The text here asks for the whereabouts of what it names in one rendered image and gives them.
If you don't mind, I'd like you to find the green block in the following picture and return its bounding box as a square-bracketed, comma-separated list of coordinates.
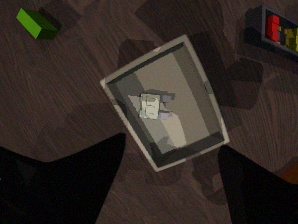
[17, 8, 59, 40]

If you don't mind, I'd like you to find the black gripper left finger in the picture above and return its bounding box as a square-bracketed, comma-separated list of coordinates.
[0, 132, 126, 224]

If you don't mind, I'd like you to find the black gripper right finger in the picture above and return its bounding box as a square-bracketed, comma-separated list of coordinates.
[217, 145, 298, 224]

